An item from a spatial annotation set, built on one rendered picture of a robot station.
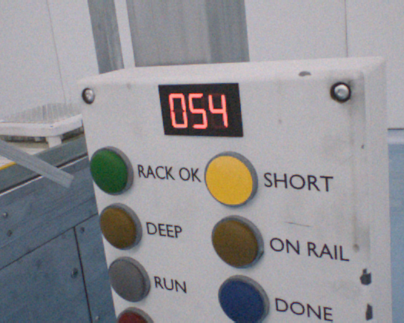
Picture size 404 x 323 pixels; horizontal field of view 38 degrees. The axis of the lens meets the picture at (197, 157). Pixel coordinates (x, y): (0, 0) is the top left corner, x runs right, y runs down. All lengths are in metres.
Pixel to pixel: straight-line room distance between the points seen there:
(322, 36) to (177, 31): 3.78
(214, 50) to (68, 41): 4.59
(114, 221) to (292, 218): 0.11
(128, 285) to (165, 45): 0.15
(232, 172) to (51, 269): 1.07
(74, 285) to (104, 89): 1.09
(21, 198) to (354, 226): 0.95
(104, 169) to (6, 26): 4.98
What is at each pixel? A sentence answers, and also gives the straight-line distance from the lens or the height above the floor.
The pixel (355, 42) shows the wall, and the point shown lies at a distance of 4.12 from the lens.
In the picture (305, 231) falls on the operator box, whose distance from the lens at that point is 0.30.
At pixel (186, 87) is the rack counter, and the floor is 1.10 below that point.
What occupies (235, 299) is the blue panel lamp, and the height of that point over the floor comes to 0.98.
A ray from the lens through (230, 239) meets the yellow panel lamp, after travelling 0.31.
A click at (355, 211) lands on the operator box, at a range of 0.29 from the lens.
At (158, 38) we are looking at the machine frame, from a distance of 0.38.
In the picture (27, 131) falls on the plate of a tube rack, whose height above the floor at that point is 0.90.
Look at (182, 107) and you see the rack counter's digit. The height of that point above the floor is 1.09.
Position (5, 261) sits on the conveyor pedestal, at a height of 0.68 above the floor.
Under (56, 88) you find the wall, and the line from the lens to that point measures 5.11.
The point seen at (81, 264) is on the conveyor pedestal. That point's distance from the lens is 1.42.
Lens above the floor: 1.14
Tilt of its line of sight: 16 degrees down
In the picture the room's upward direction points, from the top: 7 degrees counter-clockwise
